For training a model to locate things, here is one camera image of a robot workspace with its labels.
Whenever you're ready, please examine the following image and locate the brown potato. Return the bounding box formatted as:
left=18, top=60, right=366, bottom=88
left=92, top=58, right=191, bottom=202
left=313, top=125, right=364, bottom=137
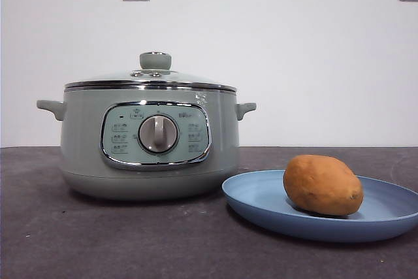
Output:
left=282, top=154, right=364, bottom=217

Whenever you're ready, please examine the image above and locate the glass lid with green knob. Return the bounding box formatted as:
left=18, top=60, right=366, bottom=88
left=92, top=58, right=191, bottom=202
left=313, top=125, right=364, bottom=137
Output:
left=63, top=51, right=237, bottom=93

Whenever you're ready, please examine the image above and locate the blue round plate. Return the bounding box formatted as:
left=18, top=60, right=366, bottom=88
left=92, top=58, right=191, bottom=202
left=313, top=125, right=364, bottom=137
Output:
left=221, top=169, right=418, bottom=243

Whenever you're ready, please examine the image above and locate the pale green electric steamer pot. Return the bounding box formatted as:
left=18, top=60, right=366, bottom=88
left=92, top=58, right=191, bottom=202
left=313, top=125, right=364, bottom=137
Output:
left=36, top=87, right=257, bottom=202

